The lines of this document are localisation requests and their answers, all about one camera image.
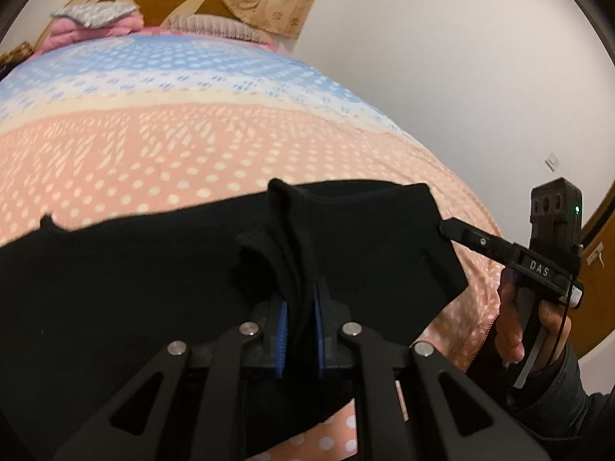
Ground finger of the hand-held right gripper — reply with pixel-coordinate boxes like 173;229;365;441
438;217;520;267

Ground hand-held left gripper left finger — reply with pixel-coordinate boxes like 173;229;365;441
52;297;290;461

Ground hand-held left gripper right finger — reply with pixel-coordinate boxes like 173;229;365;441
312;276;551;461

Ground black pants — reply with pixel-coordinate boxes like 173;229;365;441
0;179;469;461

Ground person's right forearm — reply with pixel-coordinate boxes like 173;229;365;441
465;343;615;461

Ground person's right hand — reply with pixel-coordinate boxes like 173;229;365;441
495;266;573;373

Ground wooden door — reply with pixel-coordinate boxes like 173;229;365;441
574;187;615;361

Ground polka dot bed sheet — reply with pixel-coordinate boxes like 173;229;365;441
0;28;503;461

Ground striped pillow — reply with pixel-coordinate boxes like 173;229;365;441
166;13;271;45

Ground folded pink blanket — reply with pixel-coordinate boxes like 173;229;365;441
36;12;146;55

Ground grey patterned pillow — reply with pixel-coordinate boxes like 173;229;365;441
50;1;140;28

